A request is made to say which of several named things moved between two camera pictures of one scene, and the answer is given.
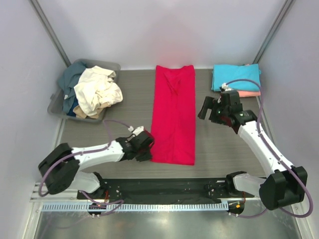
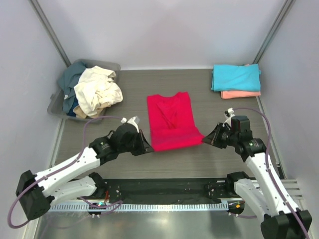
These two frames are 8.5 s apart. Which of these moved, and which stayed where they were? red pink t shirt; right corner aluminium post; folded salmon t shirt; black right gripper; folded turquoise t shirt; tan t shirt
Moved: red pink t shirt; black right gripper
Stayed: right corner aluminium post; tan t shirt; folded turquoise t shirt; folded salmon t shirt
